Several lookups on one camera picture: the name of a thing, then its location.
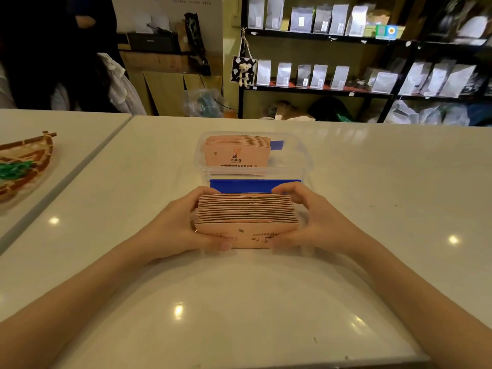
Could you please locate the person's left hand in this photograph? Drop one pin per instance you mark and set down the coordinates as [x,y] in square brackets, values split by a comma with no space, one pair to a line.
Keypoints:
[169,230]

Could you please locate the person's right hand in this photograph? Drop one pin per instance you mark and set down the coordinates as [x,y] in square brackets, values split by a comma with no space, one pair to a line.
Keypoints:
[323,226]

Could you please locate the person's left thumb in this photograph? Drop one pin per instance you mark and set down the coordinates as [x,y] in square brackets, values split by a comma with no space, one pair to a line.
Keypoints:
[215,245]

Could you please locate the person's right thumb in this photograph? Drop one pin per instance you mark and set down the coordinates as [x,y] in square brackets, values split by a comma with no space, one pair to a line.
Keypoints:
[286,242]

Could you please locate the thick stack of pink packets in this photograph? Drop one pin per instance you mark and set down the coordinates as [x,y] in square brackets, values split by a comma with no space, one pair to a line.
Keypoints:
[246,219]

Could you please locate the person's left forearm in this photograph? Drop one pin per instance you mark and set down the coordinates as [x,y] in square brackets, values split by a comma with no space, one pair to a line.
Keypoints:
[65,307]

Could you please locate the person's right forearm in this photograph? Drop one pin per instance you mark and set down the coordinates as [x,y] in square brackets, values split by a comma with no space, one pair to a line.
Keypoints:
[419,299]

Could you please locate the clear plastic container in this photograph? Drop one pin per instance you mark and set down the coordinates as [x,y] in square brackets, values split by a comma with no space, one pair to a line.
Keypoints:
[292,165]

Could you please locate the thin row of pink packets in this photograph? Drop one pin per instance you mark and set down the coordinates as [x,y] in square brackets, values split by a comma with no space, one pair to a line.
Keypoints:
[236,151]

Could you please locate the clear plastic bag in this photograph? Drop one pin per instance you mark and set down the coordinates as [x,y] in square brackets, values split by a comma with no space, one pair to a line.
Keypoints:
[203,103]

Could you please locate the cardboard sheets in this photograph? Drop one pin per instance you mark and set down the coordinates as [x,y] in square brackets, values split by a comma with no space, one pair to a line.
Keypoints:
[169,92]

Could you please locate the row of short silver pouches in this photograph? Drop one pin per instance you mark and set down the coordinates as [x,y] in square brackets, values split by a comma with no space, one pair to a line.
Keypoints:
[303,76]

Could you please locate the hanging bear toy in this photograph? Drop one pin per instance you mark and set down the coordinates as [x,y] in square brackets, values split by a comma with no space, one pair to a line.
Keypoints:
[243,71]

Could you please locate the pile of clear plastic bags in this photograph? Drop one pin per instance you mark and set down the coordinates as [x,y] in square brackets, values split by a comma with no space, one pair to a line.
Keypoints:
[426,114]

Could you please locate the woven boat-shaped basket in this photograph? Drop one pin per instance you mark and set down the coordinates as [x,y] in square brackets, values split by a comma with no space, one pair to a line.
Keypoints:
[32,157]

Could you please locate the black hanging bag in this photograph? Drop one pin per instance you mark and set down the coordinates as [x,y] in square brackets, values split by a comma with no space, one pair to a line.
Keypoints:
[196,42]

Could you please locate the black printer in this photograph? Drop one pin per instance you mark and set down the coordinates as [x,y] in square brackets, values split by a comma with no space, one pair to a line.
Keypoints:
[153,42]

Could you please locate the row of leaning white pouches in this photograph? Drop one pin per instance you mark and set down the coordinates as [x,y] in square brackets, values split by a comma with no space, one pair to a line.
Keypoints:
[422,78]

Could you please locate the green filling in basket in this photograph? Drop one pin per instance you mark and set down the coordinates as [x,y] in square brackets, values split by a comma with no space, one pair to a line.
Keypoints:
[13,169]

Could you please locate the row of tall silver pouches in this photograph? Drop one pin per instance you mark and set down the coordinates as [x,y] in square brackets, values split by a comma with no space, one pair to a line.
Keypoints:
[301,19]

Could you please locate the black shelf unit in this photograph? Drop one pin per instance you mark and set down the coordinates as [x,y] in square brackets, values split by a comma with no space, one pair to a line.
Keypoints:
[399,44]

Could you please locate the green and blue box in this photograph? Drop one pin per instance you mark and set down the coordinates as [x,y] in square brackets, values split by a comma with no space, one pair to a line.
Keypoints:
[386,31]

